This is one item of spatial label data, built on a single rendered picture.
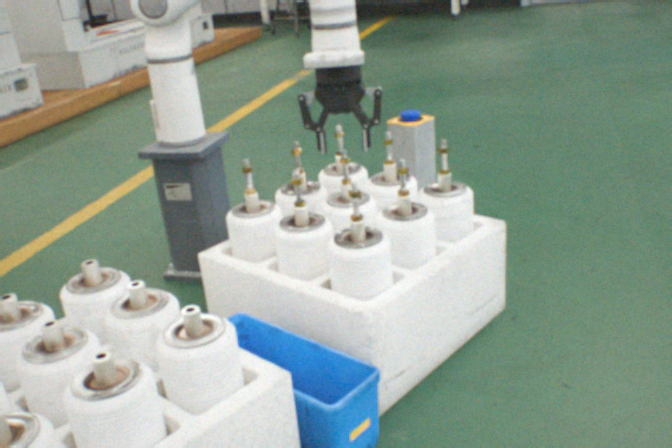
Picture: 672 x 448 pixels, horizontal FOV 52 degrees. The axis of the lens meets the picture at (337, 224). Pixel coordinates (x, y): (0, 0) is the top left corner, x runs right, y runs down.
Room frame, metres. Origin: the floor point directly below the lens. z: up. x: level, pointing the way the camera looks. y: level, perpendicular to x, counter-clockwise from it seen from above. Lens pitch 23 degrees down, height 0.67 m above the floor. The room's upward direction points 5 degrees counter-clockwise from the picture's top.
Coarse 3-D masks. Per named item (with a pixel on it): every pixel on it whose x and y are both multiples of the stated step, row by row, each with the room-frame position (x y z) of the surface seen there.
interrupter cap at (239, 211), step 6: (240, 204) 1.14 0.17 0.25; (264, 204) 1.13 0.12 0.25; (270, 204) 1.12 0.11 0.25; (234, 210) 1.11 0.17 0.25; (240, 210) 1.11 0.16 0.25; (246, 210) 1.11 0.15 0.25; (264, 210) 1.10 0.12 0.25; (270, 210) 1.09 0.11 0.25; (234, 216) 1.09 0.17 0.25; (240, 216) 1.08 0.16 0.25; (246, 216) 1.08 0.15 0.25; (252, 216) 1.07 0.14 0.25; (258, 216) 1.08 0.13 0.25
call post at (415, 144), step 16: (400, 128) 1.35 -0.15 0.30; (416, 128) 1.33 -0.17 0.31; (432, 128) 1.37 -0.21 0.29; (400, 144) 1.36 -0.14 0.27; (416, 144) 1.33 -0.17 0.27; (432, 144) 1.37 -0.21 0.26; (416, 160) 1.33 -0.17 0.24; (432, 160) 1.37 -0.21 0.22; (416, 176) 1.33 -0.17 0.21; (432, 176) 1.37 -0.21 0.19
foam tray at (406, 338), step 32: (480, 224) 1.13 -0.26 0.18; (224, 256) 1.09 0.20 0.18; (448, 256) 1.00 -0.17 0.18; (480, 256) 1.06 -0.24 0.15; (224, 288) 1.07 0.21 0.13; (256, 288) 1.01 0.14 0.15; (288, 288) 0.95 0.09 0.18; (320, 288) 0.94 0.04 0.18; (416, 288) 0.92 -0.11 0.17; (448, 288) 0.99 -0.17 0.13; (480, 288) 1.06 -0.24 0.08; (288, 320) 0.96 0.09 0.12; (320, 320) 0.91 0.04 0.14; (352, 320) 0.86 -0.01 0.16; (384, 320) 0.86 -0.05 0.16; (416, 320) 0.92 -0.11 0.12; (448, 320) 0.98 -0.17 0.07; (480, 320) 1.06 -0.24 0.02; (352, 352) 0.87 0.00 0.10; (384, 352) 0.86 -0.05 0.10; (416, 352) 0.92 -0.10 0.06; (448, 352) 0.98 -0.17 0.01; (384, 384) 0.86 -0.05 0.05
